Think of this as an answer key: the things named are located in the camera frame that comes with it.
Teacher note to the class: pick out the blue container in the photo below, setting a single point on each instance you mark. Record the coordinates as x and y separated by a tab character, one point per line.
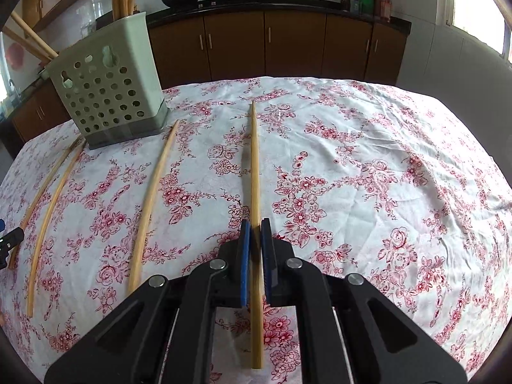
355	6

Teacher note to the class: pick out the green perforated utensil holder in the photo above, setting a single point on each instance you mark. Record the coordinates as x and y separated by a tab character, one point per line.
108	100

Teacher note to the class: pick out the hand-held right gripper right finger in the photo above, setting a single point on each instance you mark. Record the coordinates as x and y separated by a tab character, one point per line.
267	264

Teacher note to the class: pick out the gas stove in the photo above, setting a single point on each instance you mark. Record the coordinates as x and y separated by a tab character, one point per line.
236	2

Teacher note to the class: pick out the window with white frame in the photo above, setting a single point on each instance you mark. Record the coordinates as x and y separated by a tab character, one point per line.
480	4

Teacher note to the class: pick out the metal faucet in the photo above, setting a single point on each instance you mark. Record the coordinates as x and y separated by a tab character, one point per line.
13	88

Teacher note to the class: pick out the floral tablecloth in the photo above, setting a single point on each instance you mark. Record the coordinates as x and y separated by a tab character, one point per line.
340	188

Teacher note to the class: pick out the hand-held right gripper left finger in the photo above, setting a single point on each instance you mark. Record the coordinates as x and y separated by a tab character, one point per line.
244	264

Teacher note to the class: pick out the green bottle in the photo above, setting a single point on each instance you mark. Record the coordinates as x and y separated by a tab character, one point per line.
368	2

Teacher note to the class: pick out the hanging red plastic bag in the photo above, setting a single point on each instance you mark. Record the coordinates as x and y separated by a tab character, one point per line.
15	55

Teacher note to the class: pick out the brown lower kitchen cabinets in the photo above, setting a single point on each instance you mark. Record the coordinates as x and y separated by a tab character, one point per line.
280	44

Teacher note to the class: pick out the pink bottle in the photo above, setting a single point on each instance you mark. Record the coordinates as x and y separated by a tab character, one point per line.
385	8

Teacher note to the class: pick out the black kitchen countertop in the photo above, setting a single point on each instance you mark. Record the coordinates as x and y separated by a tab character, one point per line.
304	4

